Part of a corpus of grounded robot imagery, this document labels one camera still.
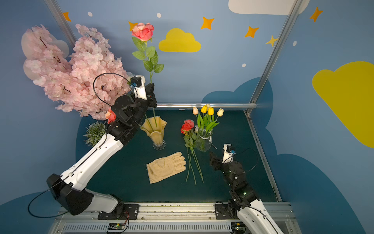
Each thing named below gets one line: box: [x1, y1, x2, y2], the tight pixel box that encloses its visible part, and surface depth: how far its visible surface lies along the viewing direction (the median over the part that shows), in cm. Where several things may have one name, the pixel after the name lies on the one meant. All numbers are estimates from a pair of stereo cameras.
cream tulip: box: [192, 106, 202, 129], surface depth 87 cm
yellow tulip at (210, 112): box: [205, 107, 215, 136], surface depth 83 cm
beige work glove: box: [146, 152, 187, 184], surface depth 92 cm
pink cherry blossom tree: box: [24, 23, 132, 121], surface depth 62 cm
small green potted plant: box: [82, 120, 107, 147], surface depth 88 cm
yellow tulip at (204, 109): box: [200, 104, 208, 130], surface depth 84 cm
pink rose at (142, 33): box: [131, 22, 165, 128], surface depth 56 cm
